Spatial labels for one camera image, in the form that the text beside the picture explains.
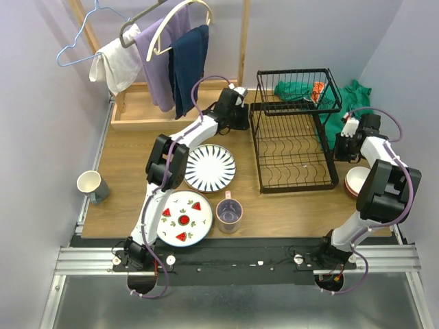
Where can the white bowl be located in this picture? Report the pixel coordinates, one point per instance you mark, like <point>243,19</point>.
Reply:
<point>355,178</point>

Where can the dark blue cloth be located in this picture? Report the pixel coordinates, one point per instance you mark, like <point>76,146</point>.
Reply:
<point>187,58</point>

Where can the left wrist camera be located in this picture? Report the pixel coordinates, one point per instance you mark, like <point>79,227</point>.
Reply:
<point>241,93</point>

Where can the black wire dish rack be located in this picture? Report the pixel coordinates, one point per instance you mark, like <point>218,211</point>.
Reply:
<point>289,139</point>

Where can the white cloth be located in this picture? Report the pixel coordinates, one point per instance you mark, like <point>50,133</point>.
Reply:
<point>115,65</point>

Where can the cream hanger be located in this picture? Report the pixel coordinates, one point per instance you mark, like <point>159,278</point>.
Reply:
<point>155,44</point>

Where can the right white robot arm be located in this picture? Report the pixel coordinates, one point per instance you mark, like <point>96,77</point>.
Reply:
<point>386,196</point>

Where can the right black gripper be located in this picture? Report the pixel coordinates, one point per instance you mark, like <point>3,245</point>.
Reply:
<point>339,155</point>

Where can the grey ceramic mug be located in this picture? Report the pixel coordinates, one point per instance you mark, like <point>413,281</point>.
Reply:
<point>93,185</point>

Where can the grey hanger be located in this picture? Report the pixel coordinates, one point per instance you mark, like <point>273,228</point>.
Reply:
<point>133,20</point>

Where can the orange patterned cloth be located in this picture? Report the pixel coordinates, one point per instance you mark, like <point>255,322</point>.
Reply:
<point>317,91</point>

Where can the green t-shirt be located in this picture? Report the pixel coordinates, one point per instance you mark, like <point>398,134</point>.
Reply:
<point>353,96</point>

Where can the pink ceramic mug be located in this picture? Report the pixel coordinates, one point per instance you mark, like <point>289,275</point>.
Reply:
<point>228,214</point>

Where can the blue wire hanger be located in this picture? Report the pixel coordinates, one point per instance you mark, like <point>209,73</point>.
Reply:
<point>85,43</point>

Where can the orange bowl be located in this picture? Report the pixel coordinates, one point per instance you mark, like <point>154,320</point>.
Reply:
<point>349,192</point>

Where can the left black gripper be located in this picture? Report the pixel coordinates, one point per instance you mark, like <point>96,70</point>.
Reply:
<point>240,118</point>

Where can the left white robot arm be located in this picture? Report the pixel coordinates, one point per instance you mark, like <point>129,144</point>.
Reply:
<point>166,168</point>

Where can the purple cloth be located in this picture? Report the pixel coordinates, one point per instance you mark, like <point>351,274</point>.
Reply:
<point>156,71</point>

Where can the wooden clothes rack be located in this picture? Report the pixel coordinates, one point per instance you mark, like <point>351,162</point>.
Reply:
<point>134,110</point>

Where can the blue striped white plate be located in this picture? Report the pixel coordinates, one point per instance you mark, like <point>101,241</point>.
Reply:
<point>210,168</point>

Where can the watermelon pattern white plate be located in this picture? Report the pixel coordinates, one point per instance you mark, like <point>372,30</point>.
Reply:
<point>187,218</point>

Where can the black mounting base rail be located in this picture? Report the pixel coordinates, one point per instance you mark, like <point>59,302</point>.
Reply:
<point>235,261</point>

